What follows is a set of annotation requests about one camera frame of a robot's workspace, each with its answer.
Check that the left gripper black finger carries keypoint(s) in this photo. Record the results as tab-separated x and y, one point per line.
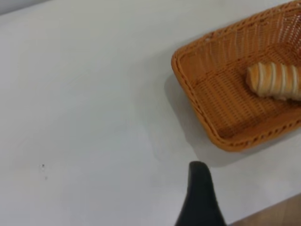
200	200

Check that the orange woven wicker basket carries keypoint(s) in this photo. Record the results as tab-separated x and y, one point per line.
223	106

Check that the ridged golden bread roll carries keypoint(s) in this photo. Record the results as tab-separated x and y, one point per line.
275	80

